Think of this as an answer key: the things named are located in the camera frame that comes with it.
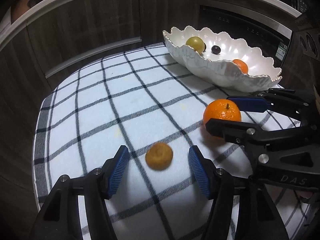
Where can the built-in black dishwasher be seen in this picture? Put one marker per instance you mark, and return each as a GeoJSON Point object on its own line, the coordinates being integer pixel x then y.
{"type": "Point", "coordinates": [272, 37]}

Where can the yellow-green round pear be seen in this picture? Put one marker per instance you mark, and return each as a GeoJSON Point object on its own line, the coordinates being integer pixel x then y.
{"type": "Point", "coordinates": [196, 43]}

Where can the person's right hand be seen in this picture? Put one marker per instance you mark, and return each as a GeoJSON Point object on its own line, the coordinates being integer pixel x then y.
{"type": "Point", "coordinates": [317, 98]}

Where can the black microwave oven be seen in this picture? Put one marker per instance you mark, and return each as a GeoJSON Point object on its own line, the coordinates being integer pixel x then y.
{"type": "Point", "coordinates": [301, 5]}

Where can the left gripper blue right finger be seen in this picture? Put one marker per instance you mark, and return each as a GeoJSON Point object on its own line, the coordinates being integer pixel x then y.
{"type": "Point", "coordinates": [217, 185]}

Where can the white scalloped ceramic bowl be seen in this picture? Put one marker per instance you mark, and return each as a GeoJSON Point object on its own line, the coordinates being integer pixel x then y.
{"type": "Point", "coordinates": [219, 69]}

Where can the orange mandarin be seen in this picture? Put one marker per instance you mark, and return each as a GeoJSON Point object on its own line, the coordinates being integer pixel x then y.
{"type": "Point", "coordinates": [242, 65]}
{"type": "Point", "coordinates": [222, 109]}

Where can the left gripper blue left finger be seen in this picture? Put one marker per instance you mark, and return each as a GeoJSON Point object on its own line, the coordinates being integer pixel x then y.
{"type": "Point", "coordinates": [100, 185]}

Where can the wooden cutting board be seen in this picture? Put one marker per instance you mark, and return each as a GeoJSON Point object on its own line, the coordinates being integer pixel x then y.
{"type": "Point", "coordinates": [18, 9]}

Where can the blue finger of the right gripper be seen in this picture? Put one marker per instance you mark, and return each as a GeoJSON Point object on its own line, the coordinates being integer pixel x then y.
{"type": "Point", "coordinates": [250, 104]}
{"type": "Point", "coordinates": [230, 131]}

